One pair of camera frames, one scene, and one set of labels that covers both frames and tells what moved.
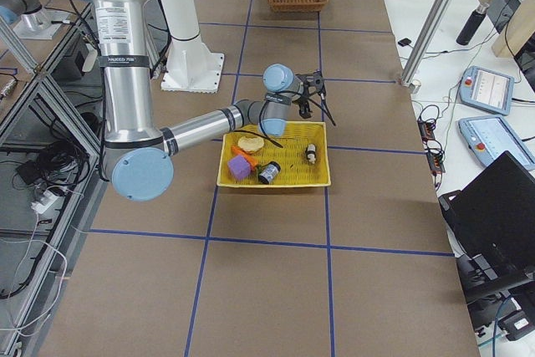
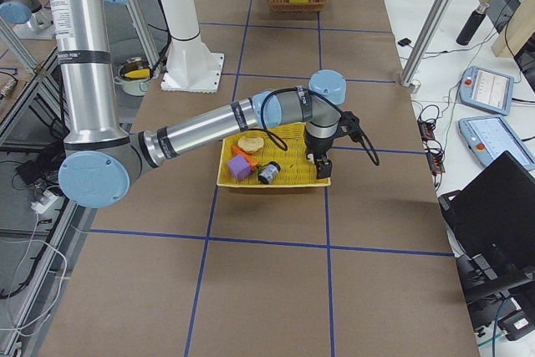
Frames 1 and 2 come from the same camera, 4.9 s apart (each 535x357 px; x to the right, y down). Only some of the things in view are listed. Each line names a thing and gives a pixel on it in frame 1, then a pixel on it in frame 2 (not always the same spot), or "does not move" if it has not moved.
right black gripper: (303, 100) -> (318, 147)
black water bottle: (471, 27) does not move
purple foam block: (239, 166) does not move
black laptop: (494, 216) does not move
